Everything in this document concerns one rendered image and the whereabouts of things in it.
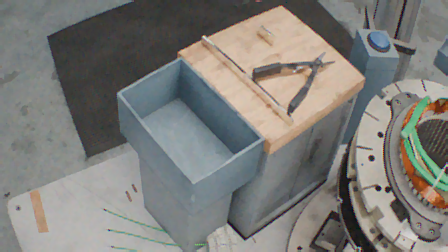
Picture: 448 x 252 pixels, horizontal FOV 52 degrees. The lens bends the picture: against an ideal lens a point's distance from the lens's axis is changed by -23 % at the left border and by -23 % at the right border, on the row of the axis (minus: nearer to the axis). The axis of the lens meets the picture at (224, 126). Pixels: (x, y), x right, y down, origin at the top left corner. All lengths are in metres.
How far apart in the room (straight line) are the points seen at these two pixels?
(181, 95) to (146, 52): 1.45
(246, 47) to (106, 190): 0.37
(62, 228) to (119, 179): 0.17
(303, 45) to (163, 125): 0.23
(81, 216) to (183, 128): 0.28
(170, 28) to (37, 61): 0.65
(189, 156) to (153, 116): 0.08
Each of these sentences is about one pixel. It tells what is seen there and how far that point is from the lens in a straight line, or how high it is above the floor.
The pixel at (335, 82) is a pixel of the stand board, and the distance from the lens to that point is 0.79.
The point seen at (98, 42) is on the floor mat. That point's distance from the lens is 2.35.
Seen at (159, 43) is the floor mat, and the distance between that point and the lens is 2.31.
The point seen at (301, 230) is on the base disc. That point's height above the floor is 0.80.
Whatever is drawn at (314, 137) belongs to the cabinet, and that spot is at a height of 0.98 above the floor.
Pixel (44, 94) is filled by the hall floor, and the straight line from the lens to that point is 2.22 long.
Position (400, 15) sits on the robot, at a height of 1.00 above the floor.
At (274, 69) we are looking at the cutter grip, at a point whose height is 1.09.
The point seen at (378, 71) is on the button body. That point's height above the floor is 0.99.
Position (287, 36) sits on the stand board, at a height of 1.07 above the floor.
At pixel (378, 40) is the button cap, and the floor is 1.04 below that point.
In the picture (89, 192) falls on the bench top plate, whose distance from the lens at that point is 0.99.
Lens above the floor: 1.63
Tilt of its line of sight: 52 degrees down
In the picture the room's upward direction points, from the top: 7 degrees clockwise
